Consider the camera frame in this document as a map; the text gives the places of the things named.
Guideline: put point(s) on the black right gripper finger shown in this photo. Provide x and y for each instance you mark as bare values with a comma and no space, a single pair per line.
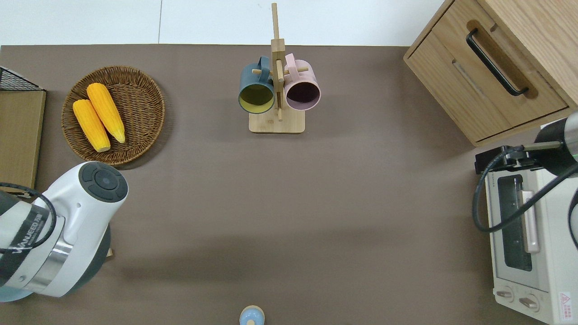
487,161

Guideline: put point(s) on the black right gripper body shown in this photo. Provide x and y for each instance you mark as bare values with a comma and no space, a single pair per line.
553,158

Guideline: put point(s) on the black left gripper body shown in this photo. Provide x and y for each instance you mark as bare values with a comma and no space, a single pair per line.
18,239

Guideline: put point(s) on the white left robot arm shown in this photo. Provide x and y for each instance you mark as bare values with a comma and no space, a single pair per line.
86,212

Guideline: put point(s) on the light blue plate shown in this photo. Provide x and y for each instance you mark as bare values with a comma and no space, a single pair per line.
11,295

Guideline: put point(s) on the wooden drawer cabinet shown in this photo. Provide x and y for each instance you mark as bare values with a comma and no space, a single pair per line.
456,81

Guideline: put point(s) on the cream toaster oven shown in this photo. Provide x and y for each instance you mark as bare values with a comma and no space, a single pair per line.
557,253

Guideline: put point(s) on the wooden board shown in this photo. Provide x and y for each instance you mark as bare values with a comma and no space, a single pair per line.
20,140

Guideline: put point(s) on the brown table mat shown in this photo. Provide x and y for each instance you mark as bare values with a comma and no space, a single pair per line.
361,203

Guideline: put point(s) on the toaster oven knob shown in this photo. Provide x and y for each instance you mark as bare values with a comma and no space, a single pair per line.
529,302
505,295

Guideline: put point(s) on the yellow corn cob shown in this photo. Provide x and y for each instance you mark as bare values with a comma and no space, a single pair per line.
91,126
107,113

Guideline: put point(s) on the round wicker basket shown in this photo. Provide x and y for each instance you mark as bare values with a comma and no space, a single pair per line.
140,113

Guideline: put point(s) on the pink mug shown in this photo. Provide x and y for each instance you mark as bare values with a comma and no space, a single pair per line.
307,76

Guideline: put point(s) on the wooden mug tree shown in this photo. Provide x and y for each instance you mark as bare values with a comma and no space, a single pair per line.
276,124

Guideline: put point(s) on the blue dome with wooden base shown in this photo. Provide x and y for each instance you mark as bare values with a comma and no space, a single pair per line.
251,317

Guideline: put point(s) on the dark teal mug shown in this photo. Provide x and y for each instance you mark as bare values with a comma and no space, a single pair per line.
253,79

